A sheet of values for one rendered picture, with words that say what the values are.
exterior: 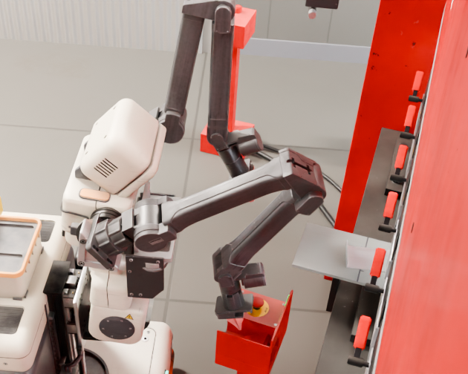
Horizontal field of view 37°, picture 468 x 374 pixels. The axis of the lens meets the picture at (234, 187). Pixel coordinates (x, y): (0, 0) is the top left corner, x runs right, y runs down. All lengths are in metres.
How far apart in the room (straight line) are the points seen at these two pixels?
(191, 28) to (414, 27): 0.96
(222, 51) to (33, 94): 2.74
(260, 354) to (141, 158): 0.67
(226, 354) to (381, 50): 1.19
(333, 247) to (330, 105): 2.51
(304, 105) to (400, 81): 1.83
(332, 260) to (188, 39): 0.70
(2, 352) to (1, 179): 1.90
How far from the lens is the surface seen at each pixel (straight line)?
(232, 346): 2.03
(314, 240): 2.00
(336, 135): 4.17
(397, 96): 2.65
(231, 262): 1.76
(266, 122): 4.20
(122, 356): 2.61
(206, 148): 3.90
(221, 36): 1.81
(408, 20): 2.51
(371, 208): 2.34
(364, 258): 1.98
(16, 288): 2.08
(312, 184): 1.53
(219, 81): 1.87
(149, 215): 1.63
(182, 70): 1.87
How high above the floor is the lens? 2.37
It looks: 40 degrees down
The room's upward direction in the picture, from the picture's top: 4 degrees clockwise
